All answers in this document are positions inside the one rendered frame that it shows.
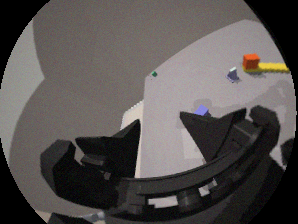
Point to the small blue block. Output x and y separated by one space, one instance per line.
202 111

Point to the yellow bar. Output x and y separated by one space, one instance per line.
251 64

